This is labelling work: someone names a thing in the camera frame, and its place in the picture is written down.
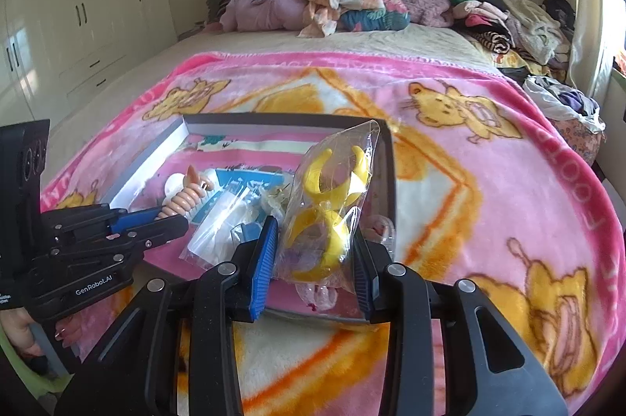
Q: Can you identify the gold jewelry clear packet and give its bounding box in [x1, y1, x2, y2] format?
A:
[259, 185, 295, 221]

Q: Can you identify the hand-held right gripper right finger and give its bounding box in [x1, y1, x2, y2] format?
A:
[351, 230, 570, 416]

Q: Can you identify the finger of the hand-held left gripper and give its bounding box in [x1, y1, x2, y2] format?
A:
[49, 203, 162, 237]
[51, 215, 189, 263]

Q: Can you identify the cream wardrobe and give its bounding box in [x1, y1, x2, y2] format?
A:
[0, 0, 178, 138]

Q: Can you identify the person's left hand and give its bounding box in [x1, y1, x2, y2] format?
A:
[0, 306, 81, 358]

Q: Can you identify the white contents clear packet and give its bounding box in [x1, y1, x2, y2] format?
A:
[178, 188, 275, 271]

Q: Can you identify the cream curtain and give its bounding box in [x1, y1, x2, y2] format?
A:
[565, 0, 622, 104]

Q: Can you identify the pink jewelry clear packet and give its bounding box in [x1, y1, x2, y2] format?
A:
[364, 214, 396, 253]
[293, 281, 343, 314]

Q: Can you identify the window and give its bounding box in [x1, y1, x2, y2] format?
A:
[604, 0, 626, 74]

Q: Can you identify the pile of clothes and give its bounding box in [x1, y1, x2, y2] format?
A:
[447, 0, 575, 77]

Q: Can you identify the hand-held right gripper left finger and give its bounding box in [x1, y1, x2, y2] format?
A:
[54, 214, 281, 416]

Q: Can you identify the peach spiral hair accessory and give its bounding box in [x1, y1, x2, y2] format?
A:
[156, 164, 217, 221]

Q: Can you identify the grey cardboard box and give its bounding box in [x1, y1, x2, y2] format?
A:
[105, 113, 397, 329]

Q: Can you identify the pink quilt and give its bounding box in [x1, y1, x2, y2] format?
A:
[219, 0, 314, 32]

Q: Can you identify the pink printed blanket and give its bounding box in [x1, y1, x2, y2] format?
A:
[39, 51, 624, 416]

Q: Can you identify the yellow hair claws clear packet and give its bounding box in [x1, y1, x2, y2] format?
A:
[274, 119, 381, 287]

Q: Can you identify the bed with beige sheet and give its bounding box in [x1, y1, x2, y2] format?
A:
[46, 22, 504, 182]

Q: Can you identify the pink fuzzy garment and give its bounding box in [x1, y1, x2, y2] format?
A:
[401, 0, 453, 28]

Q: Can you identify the person's left forearm green sleeve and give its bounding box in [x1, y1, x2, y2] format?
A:
[0, 333, 54, 402]

